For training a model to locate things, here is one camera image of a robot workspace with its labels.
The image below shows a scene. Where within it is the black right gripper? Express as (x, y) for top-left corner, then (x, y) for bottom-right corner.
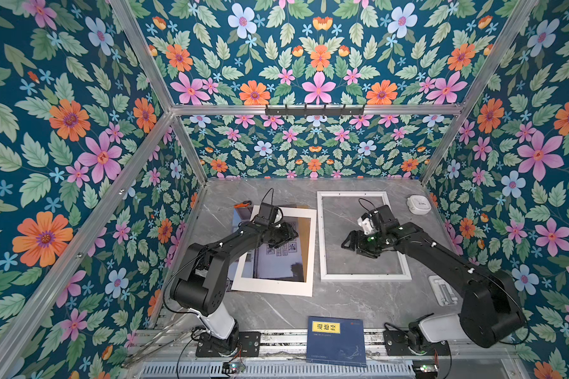
(339, 231), (385, 257)

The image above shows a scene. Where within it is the white picture frame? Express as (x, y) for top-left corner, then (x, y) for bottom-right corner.
(317, 190), (413, 283)

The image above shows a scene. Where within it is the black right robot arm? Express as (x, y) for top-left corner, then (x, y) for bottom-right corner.
(341, 205), (527, 351)

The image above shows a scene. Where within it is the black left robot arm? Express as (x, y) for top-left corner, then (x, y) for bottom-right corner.
(169, 203), (298, 340)

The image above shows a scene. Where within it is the white round device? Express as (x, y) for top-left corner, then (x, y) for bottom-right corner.
(406, 194), (432, 216)

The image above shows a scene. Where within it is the blue booklet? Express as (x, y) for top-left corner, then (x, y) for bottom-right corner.
(306, 316), (367, 367)

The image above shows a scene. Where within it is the small circuit board right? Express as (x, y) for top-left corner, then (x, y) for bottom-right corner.
(413, 364), (439, 379)

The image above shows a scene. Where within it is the small circuit board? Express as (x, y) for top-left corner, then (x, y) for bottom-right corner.
(221, 363), (246, 376)
(413, 364), (439, 379)

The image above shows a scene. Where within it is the small circuit board left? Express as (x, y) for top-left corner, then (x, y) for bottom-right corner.
(221, 363), (246, 376)

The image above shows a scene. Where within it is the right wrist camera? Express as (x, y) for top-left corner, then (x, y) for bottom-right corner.
(357, 215), (376, 235)

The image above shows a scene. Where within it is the brown frame backing board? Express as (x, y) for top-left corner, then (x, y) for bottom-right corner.
(281, 207), (312, 282)

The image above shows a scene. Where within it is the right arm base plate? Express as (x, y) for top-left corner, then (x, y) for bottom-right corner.
(382, 325), (450, 357)

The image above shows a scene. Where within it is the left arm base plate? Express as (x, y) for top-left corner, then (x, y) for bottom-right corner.
(195, 330), (262, 358)

